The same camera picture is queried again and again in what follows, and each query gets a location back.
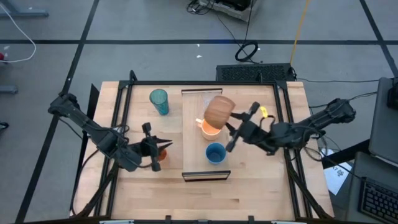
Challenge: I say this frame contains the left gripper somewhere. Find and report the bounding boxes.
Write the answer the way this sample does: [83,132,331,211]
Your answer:
[134,122,174,173]

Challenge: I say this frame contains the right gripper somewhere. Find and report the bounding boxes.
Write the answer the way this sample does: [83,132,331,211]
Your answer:
[224,101,275,154]

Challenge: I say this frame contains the round wooden cup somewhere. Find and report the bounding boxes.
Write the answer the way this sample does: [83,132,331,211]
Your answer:
[203,95,236,130]

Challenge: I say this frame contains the peach mug with handle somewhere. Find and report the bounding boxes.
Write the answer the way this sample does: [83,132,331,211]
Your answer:
[195,117,222,141]

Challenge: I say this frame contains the blue ribbed cup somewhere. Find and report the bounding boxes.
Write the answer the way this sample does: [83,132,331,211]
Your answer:
[205,142,228,165]

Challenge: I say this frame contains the teal faceted plastic tumbler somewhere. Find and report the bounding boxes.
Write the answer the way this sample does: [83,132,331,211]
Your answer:
[149,88,170,116]

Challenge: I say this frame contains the black vented computer case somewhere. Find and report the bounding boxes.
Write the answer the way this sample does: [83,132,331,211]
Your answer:
[215,62,297,83]

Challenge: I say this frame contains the white paper sheet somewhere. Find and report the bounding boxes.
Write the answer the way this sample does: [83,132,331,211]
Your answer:
[322,161,354,197]

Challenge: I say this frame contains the grey laptop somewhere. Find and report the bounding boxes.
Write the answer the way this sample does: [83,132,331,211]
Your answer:
[368,77,398,169]

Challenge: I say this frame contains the black keyboard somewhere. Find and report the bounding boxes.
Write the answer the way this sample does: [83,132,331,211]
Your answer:
[358,176,398,224]

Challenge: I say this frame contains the wooden shelf with black frame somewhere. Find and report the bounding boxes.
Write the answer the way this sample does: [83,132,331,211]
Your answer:
[181,88,232,182]

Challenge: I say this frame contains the black table frame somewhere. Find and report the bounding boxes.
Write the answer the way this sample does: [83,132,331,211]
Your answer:
[69,69,335,222]

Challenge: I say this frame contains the coiled black cable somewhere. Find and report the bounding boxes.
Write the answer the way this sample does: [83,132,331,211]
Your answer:
[234,40,260,63]

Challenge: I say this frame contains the yellow hanging cable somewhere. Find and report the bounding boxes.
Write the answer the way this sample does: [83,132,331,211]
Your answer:
[289,0,312,67]

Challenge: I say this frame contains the grey box with cables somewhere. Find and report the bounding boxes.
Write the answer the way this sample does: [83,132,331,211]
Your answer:
[186,0,254,23]

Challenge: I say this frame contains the white floor cable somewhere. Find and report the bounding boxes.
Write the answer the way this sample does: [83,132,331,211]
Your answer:
[0,2,37,64]

